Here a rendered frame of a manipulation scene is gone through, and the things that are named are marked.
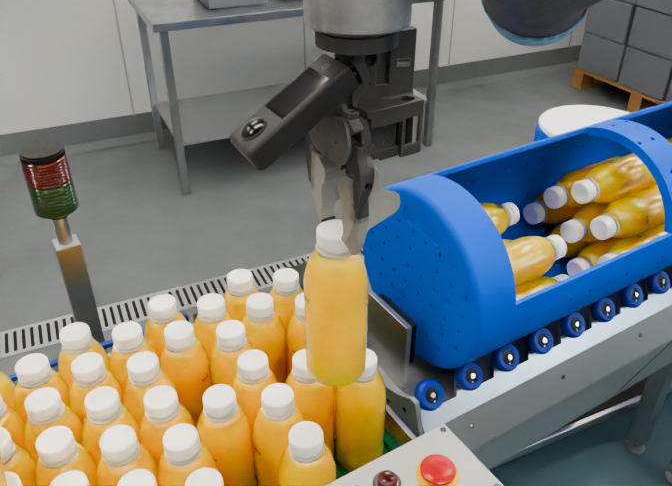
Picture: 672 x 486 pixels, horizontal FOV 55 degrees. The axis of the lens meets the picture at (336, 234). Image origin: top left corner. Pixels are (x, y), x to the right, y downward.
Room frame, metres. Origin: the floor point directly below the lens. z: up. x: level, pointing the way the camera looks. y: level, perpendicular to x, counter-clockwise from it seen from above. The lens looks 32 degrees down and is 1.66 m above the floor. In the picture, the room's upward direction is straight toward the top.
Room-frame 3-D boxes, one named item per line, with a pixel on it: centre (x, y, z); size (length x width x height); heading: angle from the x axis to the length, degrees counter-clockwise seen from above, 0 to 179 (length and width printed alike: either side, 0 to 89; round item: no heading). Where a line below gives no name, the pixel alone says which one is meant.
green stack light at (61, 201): (0.86, 0.43, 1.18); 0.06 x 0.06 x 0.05
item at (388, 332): (0.75, -0.09, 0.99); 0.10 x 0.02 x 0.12; 31
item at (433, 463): (0.42, -0.10, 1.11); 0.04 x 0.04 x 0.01
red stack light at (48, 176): (0.86, 0.43, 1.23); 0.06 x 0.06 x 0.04
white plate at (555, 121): (1.48, -0.64, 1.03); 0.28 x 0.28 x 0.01
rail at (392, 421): (0.71, -0.02, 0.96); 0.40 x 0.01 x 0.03; 31
